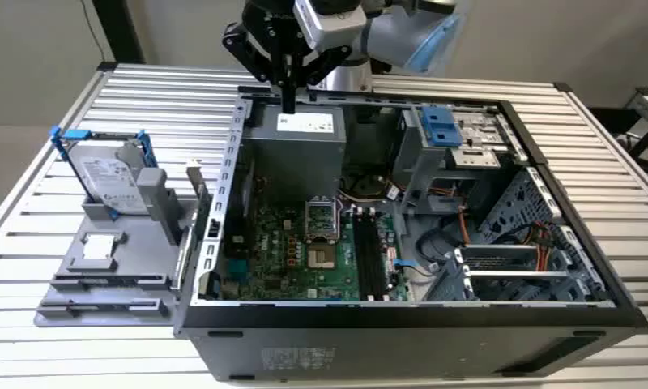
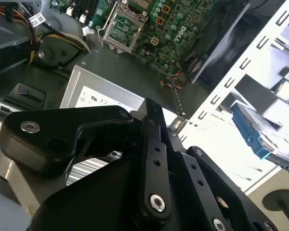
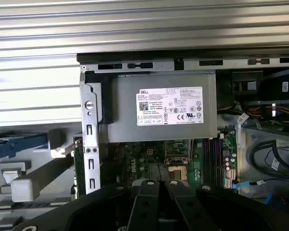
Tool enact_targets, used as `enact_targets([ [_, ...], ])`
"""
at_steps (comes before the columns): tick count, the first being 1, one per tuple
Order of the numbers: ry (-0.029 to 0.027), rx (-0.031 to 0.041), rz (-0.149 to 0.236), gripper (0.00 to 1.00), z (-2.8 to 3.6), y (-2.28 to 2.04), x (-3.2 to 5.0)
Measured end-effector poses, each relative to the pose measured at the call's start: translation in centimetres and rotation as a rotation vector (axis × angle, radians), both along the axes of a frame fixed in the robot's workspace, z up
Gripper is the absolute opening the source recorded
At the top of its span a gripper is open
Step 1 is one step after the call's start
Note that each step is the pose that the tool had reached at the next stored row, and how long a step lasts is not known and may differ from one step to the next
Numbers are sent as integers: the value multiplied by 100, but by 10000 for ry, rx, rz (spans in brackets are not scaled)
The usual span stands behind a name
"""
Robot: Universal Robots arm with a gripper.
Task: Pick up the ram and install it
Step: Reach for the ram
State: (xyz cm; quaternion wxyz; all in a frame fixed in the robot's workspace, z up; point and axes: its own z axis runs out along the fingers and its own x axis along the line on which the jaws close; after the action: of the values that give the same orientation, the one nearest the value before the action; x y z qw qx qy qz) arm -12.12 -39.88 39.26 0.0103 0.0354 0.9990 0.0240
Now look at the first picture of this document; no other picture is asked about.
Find black box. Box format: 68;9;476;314
588;106;646;135

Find black data cable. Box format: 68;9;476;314
413;226;461;279

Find silver CPU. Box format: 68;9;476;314
82;233;116;259

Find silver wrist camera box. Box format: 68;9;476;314
293;0;367;52

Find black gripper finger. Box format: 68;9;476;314
220;23;291;114
288;45;353;114

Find CPU socket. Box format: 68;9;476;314
305;241;340;271

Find metal socket cover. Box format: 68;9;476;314
304;196;340;241

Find green motherboard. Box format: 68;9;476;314
224;202;412;303

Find orange yellow power wires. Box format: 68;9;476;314
517;221;561;273

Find cooler fan with wires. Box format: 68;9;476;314
339;169;401;203

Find hard disk in blue carrier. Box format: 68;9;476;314
49;126;161;216

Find thin orange wire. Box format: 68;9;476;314
456;205;472;246

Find black post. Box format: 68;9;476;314
88;0;145;66

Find grey parts rack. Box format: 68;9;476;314
34;168;201;328

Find grey disk bay cage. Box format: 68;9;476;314
425;226;610;303

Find grey power supply unit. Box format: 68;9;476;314
241;103;348;203

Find black RAM slot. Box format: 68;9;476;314
365;208;391;301
353;208;379;301

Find graphics card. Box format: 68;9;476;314
173;156;219;295

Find black PC case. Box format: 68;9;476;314
172;84;648;384

